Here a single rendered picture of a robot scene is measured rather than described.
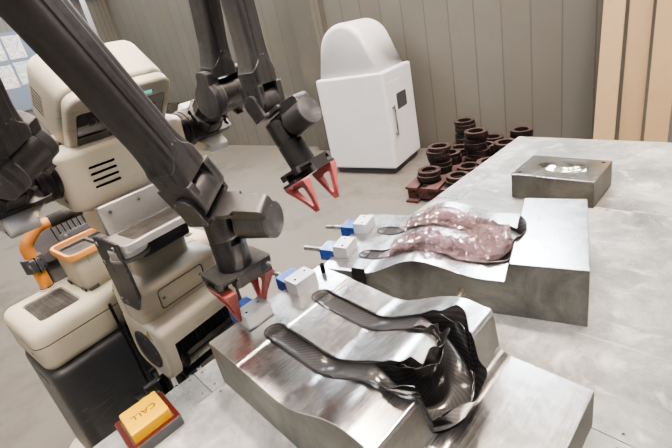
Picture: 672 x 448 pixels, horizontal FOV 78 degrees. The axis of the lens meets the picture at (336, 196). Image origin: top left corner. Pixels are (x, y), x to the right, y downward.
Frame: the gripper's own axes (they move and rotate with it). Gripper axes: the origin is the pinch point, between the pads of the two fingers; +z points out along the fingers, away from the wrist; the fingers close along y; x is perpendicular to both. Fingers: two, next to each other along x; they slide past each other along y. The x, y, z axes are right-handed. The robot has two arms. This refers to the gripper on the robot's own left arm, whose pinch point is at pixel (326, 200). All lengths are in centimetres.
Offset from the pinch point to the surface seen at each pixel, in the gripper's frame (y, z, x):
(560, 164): 59, 27, -25
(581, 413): -20, 34, -39
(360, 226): 10.6, 10.5, 5.7
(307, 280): -15.7, 10.1, -1.0
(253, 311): -27.1, 8.4, 0.9
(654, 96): 255, 61, -26
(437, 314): -18.4, 19.6, -26.7
